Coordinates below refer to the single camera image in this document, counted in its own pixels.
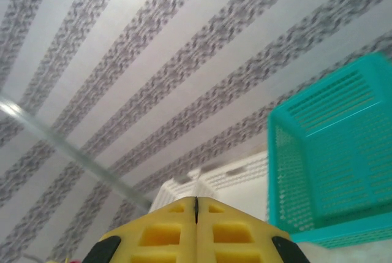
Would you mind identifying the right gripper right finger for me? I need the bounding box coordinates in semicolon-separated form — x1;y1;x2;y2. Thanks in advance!
196;196;307;263

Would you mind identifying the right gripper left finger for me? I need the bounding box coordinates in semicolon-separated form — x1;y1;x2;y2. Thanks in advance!
82;196;197;263

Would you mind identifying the large white perforated basket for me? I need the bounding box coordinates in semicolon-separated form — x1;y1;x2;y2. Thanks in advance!
197;149;270;224

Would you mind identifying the teal perforated basket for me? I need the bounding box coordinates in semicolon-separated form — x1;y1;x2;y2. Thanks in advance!
266;51;392;250

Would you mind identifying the small white perforated basket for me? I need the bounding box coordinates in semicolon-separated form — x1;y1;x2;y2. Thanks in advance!
151;169;202;215

